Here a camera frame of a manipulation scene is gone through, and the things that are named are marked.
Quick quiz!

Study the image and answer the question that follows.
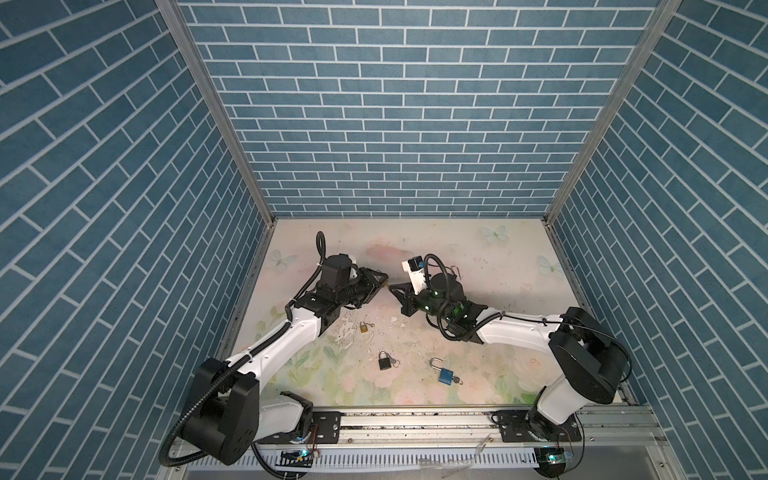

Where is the black padlock with key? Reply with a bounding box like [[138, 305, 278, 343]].
[[377, 351, 400, 371]]

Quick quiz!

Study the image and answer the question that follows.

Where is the blue padlock with key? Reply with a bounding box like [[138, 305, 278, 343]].
[[429, 357, 463, 385]]

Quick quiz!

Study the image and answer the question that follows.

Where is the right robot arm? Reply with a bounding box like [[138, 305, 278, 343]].
[[389, 274, 630, 426]]

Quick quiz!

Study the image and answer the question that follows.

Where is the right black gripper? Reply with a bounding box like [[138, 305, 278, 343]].
[[388, 281, 454, 325]]

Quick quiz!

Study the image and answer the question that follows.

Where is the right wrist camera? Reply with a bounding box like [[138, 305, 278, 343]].
[[402, 256, 427, 294]]

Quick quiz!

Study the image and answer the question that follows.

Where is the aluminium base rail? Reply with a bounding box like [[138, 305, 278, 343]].
[[167, 403, 684, 479]]

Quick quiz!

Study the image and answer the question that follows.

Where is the left black corrugated cable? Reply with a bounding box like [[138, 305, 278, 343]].
[[158, 231, 328, 468]]

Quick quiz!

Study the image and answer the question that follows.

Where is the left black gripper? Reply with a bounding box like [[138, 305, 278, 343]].
[[335, 267, 389, 308]]

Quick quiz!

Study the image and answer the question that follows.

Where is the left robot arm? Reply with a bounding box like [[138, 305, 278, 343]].
[[159, 254, 388, 467]]

